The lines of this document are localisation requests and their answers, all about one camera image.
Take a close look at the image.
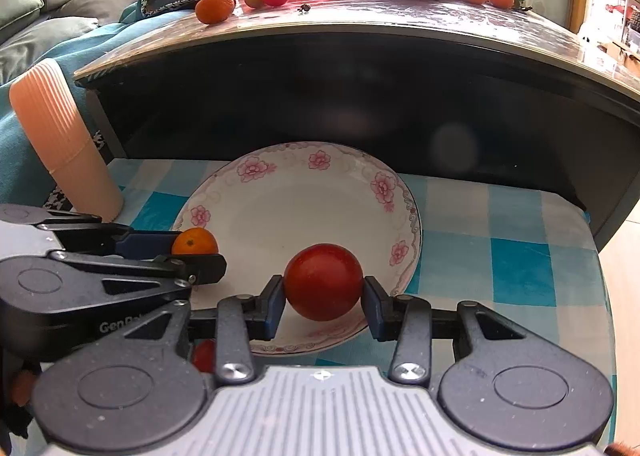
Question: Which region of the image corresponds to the small orange mandarin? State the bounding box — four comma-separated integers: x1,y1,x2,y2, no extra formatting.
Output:
171,228,219,256

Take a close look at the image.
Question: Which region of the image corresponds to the large red tomato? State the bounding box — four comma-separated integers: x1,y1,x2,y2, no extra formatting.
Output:
283,244,363,322

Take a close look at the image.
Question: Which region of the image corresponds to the white floral plate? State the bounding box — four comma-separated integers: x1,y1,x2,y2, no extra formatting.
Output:
170,140,424,356

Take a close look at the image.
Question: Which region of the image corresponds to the blue checkered cloth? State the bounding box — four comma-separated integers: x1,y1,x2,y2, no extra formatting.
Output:
106,157,618,446

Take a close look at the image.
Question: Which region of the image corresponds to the peach ribbed cup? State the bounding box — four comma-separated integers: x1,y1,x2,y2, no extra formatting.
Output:
9,58,124,222

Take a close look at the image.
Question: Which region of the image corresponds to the orange on table edge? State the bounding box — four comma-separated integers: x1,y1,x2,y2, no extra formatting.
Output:
194,0,235,25

